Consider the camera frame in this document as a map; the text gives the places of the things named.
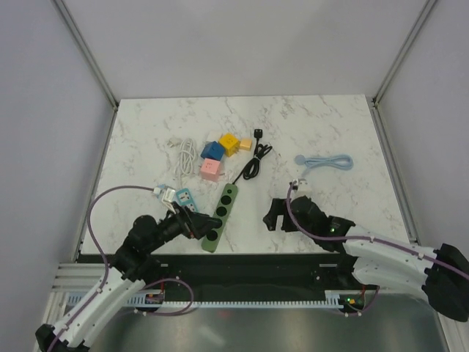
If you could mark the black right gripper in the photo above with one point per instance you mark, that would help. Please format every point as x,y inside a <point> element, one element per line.
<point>277,207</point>

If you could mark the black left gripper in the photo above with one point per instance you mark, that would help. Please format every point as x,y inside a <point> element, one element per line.
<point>196,224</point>

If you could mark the teal power strip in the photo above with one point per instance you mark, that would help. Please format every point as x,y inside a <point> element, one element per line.
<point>185,199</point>

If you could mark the green power strip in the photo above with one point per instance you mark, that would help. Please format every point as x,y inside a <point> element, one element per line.
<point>222,212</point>

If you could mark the pink cube socket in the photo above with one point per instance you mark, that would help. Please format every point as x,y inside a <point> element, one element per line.
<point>210,169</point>

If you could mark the yellow plug adapter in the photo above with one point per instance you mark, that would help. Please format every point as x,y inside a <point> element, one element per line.
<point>245,144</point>

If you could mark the blue cube socket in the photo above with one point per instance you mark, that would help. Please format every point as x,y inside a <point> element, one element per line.
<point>213,150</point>

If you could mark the yellow cube socket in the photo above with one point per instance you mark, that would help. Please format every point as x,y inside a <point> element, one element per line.
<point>230,143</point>

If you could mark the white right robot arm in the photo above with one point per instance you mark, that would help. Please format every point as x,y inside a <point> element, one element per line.
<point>438,276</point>

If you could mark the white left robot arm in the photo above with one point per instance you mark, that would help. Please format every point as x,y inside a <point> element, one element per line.
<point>77,329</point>

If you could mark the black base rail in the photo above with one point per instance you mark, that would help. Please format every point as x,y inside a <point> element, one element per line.
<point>328,272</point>

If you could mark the white cable duct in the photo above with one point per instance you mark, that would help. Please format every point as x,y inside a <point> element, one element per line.
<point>276,297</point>

